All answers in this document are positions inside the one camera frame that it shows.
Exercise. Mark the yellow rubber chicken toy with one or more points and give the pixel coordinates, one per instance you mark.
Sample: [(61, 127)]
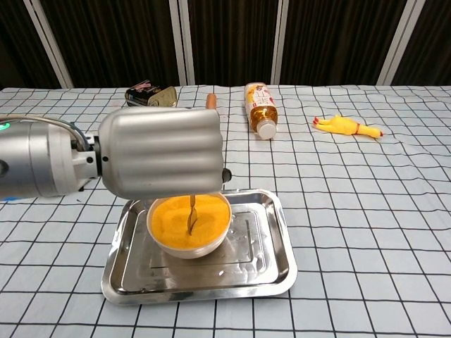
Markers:
[(338, 125)]

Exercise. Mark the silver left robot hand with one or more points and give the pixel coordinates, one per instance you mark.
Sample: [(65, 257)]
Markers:
[(162, 151)]

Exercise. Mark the amber tea bottle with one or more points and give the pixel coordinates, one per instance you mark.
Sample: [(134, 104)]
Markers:
[(262, 112)]

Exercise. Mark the rectangular steel tray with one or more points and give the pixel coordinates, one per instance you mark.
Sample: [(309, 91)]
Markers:
[(260, 246)]

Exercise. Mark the black luncheon meat can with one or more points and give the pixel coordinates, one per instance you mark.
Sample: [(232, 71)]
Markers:
[(148, 95)]

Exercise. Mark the wooden rolling pin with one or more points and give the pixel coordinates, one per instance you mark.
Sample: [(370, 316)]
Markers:
[(211, 100)]

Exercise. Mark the orange disc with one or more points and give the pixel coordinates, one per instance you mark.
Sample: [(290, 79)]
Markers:
[(169, 222)]

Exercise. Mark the metal spoon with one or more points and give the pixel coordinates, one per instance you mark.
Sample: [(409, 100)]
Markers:
[(191, 218)]

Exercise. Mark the dark folding partition screen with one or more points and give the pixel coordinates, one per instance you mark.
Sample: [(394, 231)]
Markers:
[(229, 35)]

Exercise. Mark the white grid-patterned tablecloth table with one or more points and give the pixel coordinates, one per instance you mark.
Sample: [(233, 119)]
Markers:
[(352, 211)]

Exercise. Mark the beige bowl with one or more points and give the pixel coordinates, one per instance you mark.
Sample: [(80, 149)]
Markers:
[(186, 252)]

